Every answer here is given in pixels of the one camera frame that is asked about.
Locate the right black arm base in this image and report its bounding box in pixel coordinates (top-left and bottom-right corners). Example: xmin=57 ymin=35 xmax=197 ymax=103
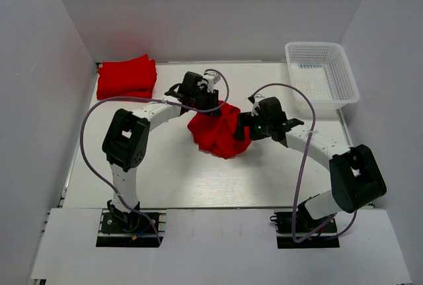
xmin=269 ymin=208 xmax=341 ymax=250

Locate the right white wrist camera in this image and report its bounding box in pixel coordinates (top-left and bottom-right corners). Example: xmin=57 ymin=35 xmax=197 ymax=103
xmin=248 ymin=93 xmax=266 ymax=116

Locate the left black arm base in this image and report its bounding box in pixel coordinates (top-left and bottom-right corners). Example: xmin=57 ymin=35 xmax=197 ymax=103
xmin=96 ymin=200 xmax=166 ymax=248

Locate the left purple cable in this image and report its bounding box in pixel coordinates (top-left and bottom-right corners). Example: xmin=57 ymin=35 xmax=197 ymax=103
xmin=81 ymin=69 xmax=231 ymax=245

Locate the folded red t shirt stack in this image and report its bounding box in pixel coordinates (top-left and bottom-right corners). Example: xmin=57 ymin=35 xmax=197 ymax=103
xmin=96 ymin=54 xmax=157 ymax=100

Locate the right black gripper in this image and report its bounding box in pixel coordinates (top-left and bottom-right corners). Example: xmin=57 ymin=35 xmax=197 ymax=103
xmin=233 ymin=111 xmax=273 ymax=142

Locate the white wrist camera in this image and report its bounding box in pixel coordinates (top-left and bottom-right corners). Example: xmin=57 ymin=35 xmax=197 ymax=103
xmin=248 ymin=93 xmax=266 ymax=116
xmin=202 ymin=71 xmax=221 ymax=89

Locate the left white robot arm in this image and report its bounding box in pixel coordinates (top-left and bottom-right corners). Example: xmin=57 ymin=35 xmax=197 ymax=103
xmin=102 ymin=69 xmax=224 ymax=231

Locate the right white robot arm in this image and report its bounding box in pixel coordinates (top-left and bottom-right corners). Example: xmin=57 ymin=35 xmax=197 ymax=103
xmin=234 ymin=97 xmax=387 ymax=231

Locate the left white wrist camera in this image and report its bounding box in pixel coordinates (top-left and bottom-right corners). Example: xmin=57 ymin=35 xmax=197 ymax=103
xmin=202 ymin=71 xmax=221 ymax=89

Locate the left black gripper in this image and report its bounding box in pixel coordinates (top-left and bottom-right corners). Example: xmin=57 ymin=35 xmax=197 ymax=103
xmin=191 ymin=87 xmax=221 ymax=116

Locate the white plastic basket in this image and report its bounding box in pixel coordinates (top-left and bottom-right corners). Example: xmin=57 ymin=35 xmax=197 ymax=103
xmin=285 ymin=42 xmax=360 ymax=112

